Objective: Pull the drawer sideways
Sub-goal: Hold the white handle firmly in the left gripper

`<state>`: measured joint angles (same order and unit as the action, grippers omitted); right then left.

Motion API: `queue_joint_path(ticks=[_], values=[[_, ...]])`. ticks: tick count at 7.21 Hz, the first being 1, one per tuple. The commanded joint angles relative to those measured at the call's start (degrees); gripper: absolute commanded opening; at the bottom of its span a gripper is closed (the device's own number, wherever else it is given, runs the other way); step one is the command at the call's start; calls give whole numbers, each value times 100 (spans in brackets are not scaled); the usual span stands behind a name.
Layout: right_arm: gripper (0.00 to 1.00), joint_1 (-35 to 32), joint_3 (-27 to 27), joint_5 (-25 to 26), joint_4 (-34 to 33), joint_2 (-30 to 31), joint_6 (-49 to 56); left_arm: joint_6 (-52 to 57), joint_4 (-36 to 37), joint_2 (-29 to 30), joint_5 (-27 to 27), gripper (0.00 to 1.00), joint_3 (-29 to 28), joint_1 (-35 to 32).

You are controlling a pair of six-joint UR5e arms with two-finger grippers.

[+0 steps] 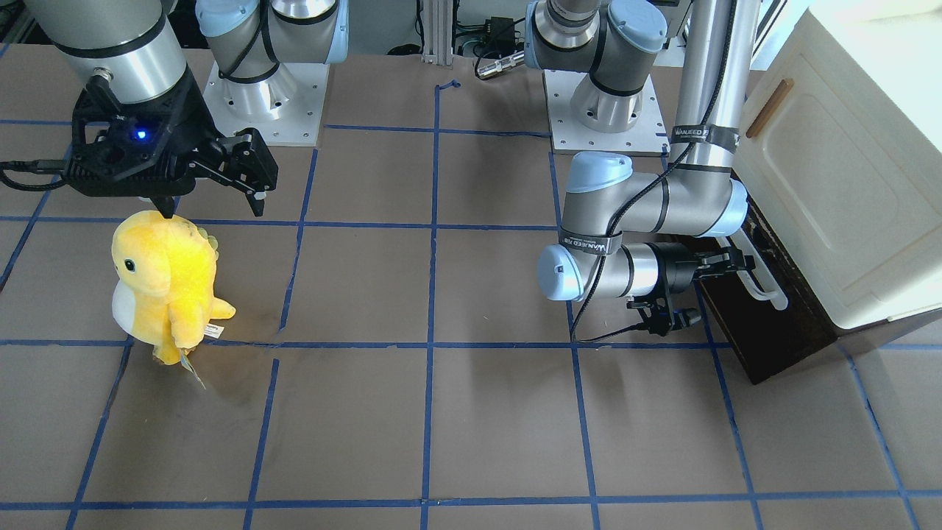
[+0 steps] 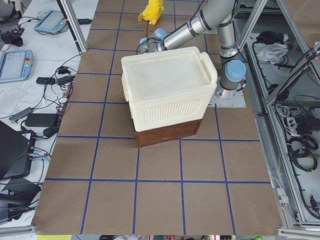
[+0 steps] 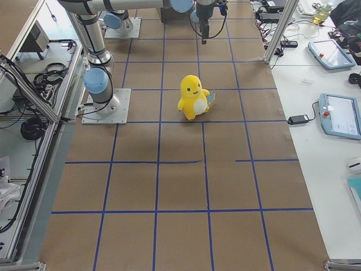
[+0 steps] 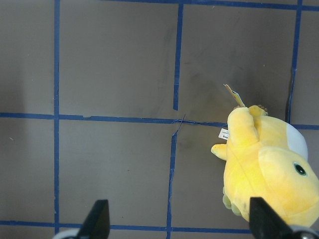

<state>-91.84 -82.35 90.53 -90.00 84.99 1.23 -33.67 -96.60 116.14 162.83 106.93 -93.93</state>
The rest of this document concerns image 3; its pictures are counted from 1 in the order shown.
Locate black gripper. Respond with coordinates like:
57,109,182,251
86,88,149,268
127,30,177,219
196,0,214,45

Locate yellow plush dinosaur toy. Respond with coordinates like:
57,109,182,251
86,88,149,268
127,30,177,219
177,75,215,121

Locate small black device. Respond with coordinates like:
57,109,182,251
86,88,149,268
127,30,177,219
280,41,298,48

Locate yellow liquid bottle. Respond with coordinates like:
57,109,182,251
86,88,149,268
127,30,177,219
312,3,333,25

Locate upper teach pendant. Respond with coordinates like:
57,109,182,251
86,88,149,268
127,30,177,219
308,40,356,69

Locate teach pendant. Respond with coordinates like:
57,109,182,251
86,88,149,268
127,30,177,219
319,93,360,141
308,40,356,69

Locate black power adapter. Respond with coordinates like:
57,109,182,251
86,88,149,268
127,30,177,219
287,115,310,125

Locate lower teach pendant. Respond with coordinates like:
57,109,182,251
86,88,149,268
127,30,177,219
319,93,360,141

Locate grey metal box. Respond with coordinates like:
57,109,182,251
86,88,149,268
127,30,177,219
19,20,50,60

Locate white round device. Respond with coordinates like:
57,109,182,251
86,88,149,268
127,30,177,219
346,157,361,172

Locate teal notebook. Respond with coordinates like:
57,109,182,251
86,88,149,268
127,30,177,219
347,177,361,211

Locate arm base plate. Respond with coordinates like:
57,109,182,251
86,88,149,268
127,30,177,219
104,14,142,40
81,88,131,125

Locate aluminium frame post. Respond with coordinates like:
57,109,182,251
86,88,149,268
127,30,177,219
263,0,298,64

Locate coiled black cable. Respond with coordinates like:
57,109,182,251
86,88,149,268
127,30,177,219
20,117,46,141

